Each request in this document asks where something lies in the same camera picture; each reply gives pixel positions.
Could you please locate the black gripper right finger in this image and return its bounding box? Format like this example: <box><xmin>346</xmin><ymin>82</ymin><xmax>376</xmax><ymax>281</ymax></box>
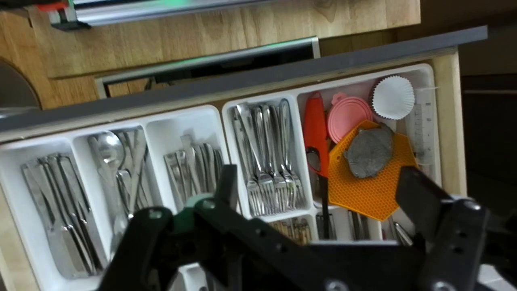
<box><xmin>394</xmin><ymin>164</ymin><xmax>491</xmax><ymax>291</ymax></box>

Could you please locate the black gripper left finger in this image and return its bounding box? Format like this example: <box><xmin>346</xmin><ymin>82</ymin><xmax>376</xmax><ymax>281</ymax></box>
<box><xmin>95</xmin><ymin>163</ymin><xmax>242</xmax><ymax>291</ymax></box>

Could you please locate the wooden kitchen drawer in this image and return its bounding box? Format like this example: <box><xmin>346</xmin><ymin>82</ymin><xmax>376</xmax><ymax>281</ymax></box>
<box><xmin>0</xmin><ymin>46</ymin><xmax>470</xmax><ymax>291</ymax></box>

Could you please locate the grey round mat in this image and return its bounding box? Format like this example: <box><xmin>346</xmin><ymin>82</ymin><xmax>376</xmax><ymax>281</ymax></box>
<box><xmin>343</xmin><ymin>124</ymin><xmax>396</xmax><ymax>181</ymax></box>

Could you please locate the grey drawer front panel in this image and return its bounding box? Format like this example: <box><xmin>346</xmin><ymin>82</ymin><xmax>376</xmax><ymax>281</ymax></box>
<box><xmin>0</xmin><ymin>24</ymin><xmax>490</xmax><ymax>134</ymax></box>

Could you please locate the silver metal spoon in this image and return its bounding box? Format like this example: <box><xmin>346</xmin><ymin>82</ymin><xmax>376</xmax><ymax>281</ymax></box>
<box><xmin>163</xmin><ymin>150</ymin><xmax>192</xmax><ymax>211</ymax></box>

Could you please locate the silver table knife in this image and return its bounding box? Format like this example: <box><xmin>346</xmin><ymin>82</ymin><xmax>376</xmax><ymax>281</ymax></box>
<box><xmin>45</xmin><ymin>151</ymin><xmax>105</xmax><ymax>271</ymax></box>
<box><xmin>21</xmin><ymin>159</ymin><xmax>84</xmax><ymax>274</ymax></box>

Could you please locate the large silver spoon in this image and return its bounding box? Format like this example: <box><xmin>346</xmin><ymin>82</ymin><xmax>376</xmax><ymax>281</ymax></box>
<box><xmin>87</xmin><ymin>130</ymin><xmax>134</xmax><ymax>255</ymax></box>

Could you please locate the white cutlery tray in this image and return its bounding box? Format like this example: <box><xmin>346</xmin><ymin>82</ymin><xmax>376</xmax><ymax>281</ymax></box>
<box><xmin>0</xmin><ymin>61</ymin><xmax>444</xmax><ymax>291</ymax></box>

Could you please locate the silver metal fork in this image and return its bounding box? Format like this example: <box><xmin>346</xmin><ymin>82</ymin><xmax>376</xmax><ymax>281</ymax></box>
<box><xmin>252</xmin><ymin>103</ymin><xmax>288</xmax><ymax>214</ymax></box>
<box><xmin>273</xmin><ymin>98</ymin><xmax>305</xmax><ymax>210</ymax></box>
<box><xmin>233</xmin><ymin>103</ymin><xmax>268</xmax><ymax>218</ymax></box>

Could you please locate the white paper baking cup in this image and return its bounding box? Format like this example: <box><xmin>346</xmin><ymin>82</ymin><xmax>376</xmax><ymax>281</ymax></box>
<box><xmin>370</xmin><ymin>74</ymin><xmax>418</xmax><ymax>121</ymax></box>

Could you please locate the pink round silicone lid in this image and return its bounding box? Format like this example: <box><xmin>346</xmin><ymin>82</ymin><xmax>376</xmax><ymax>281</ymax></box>
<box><xmin>326</xmin><ymin>92</ymin><xmax>376</xmax><ymax>145</ymax></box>

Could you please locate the metal drawer handle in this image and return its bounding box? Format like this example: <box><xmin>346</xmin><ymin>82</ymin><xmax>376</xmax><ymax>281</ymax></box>
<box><xmin>95</xmin><ymin>35</ymin><xmax>322</xmax><ymax>100</ymax></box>

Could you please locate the silver metal rail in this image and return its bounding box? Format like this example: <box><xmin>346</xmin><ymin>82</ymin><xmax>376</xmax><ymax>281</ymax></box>
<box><xmin>50</xmin><ymin>0</ymin><xmax>271</xmax><ymax>30</ymax></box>

